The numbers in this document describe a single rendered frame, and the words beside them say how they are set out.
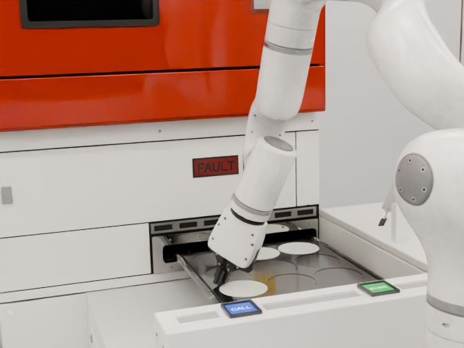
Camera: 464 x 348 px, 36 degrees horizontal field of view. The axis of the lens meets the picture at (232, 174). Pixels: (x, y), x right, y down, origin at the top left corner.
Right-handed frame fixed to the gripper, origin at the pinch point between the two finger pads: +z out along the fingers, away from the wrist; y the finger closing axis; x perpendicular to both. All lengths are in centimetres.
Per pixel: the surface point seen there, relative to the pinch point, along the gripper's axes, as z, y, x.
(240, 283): 0.7, 3.6, 2.5
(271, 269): -0.2, 5.7, 13.4
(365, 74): -11, -45, 217
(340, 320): -14.7, 27.9, -16.0
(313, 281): -4.9, 15.9, 9.9
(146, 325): 15.0, -8.2, -8.9
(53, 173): 0.3, -46.4, -2.1
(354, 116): 9, -40, 213
